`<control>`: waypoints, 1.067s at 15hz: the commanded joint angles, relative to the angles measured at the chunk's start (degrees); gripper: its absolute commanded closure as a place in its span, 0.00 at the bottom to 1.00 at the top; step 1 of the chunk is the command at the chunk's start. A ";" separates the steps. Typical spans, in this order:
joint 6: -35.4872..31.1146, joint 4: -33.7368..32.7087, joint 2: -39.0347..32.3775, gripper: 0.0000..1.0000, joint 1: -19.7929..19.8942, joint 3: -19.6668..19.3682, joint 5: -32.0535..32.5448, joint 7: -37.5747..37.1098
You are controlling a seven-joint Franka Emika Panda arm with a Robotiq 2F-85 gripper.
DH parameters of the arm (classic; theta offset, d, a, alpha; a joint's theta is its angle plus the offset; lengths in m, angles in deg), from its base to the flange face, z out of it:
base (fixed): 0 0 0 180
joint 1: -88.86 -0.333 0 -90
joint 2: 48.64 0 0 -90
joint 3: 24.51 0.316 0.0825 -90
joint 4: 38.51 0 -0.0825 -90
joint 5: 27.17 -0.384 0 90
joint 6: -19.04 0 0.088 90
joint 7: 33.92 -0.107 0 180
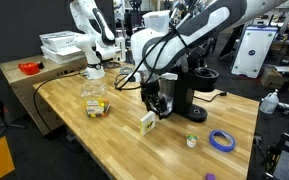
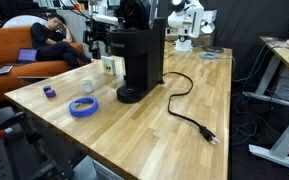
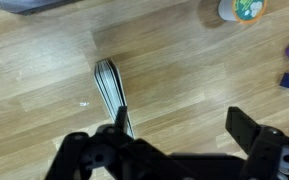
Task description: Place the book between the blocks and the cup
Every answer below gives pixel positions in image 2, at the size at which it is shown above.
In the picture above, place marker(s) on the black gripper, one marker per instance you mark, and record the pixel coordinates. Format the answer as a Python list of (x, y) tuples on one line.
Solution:
[(100, 31)]

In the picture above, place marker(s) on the small white book yellow print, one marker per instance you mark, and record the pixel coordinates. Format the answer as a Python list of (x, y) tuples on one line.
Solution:
[(108, 66)]

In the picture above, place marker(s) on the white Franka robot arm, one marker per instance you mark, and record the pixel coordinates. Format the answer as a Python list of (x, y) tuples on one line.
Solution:
[(190, 16)]

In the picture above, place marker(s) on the small white cup green rim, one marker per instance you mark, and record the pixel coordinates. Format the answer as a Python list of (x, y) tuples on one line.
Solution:
[(87, 87)]

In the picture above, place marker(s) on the grey cabinet with glass doors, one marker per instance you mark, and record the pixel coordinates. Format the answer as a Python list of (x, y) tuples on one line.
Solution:
[(74, 30)]

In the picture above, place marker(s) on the orange small container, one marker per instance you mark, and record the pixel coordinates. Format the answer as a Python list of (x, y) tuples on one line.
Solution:
[(79, 6)]

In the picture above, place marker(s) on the person in black clothes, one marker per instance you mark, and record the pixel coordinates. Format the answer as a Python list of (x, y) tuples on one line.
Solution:
[(47, 36)]

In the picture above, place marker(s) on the black Keurig coffee machine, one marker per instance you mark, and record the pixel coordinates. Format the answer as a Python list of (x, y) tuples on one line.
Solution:
[(140, 50)]

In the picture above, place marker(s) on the blue block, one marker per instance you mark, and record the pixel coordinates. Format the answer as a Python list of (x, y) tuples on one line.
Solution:
[(46, 88)]

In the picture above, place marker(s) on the purple block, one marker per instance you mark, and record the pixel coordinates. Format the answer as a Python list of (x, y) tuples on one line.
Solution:
[(50, 94)]

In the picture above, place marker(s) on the purple laptop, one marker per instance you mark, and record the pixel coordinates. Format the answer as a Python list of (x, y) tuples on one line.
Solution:
[(26, 55)]

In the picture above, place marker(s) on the blue tape roll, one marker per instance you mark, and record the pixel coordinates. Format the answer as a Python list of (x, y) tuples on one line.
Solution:
[(84, 114)]

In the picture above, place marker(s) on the white round chair back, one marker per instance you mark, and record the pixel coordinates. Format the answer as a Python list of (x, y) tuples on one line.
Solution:
[(20, 21)]

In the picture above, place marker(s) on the orange sofa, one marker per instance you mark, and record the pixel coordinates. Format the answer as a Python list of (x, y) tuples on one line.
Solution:
[(4, 43)]

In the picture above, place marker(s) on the white labelled bin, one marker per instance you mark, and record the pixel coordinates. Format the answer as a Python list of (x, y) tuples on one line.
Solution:
[(97, 171)]

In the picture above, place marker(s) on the black metal stand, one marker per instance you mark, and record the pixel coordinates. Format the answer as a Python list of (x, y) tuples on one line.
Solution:
[(20, 156)]

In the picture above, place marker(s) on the wooden side desk white legs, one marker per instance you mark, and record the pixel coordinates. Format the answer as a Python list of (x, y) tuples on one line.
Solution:
[(284, 55)]

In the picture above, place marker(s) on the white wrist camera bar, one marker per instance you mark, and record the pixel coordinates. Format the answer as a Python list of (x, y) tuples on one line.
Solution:
[(107, 19)]

